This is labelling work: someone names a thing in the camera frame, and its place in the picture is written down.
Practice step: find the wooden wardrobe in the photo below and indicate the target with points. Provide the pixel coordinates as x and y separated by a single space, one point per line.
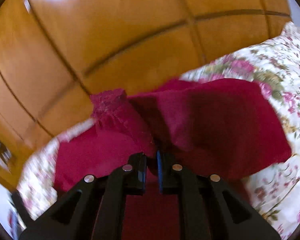
55 53

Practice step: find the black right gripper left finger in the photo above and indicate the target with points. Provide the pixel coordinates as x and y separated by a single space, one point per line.
93 209

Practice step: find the floral bed cover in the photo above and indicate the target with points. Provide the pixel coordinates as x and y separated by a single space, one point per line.
275 191

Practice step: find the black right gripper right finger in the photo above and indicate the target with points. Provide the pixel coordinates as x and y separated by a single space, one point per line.
208 207

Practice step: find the dark red garment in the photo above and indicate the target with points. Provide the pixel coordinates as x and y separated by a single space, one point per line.
224 127

